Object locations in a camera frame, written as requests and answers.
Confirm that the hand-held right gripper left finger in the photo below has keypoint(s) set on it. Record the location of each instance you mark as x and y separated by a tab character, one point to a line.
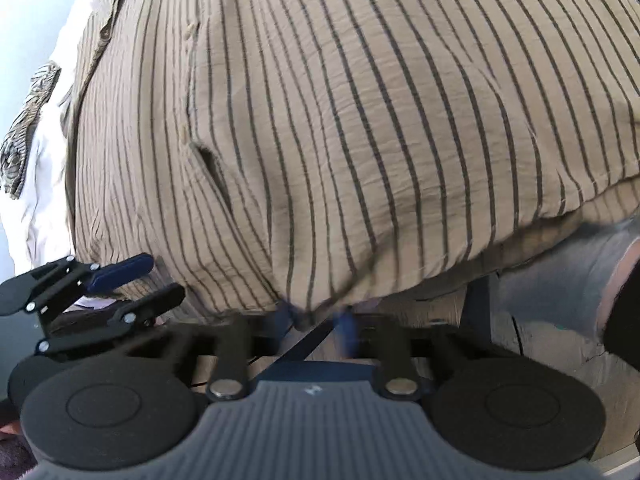
282	320

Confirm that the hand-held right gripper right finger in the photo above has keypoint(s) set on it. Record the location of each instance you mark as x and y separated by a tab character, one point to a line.
346	327

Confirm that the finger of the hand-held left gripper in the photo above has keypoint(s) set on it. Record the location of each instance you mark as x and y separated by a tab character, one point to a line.
150	302
120	272

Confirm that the tan striped button shirt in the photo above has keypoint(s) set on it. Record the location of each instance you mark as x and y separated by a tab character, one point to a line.
350	110

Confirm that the brown zebra-striped garment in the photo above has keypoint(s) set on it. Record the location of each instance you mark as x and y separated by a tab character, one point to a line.
25	130

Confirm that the cream satin garment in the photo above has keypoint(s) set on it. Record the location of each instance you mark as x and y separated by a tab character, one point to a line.
45	210

